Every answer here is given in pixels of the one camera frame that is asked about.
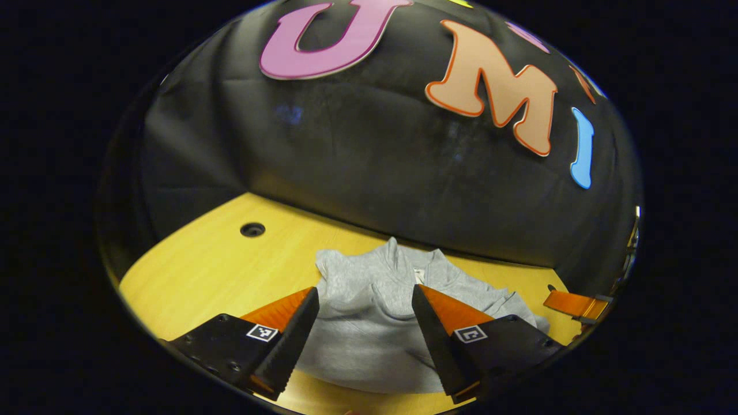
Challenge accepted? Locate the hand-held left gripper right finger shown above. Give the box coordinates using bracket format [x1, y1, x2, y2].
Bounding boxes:
[411, 284, 568, 404]

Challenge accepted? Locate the black backdrop cloth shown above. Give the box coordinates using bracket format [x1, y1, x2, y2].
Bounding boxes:
[95, 0, 643, 289]

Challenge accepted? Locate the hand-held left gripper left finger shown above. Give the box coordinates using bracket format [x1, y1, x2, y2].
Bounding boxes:
[161, 286, 321, 402]

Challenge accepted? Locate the grey sweatshirt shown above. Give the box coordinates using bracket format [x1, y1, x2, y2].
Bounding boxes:
[297, 236, 551, 395]

